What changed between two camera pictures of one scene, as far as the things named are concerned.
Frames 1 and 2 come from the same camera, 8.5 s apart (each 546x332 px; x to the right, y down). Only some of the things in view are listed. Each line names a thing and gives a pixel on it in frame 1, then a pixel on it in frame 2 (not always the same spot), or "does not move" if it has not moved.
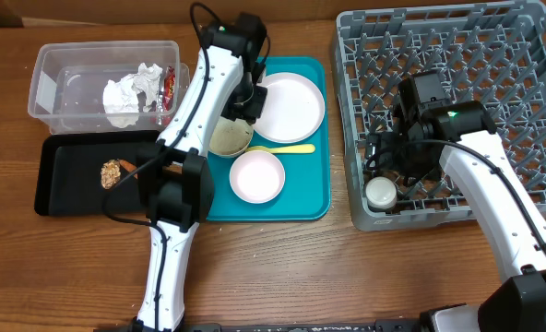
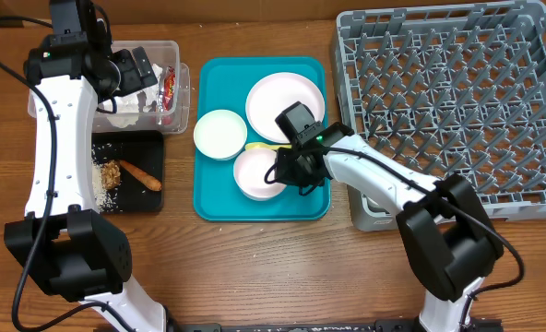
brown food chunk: (110, 173) does not move
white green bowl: (230, 137) does not move
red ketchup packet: (169, 88) does not move
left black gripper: (253, 112) to (134, 81)
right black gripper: (381, 156) to (286, 174)
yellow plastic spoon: (284, 148) does not move
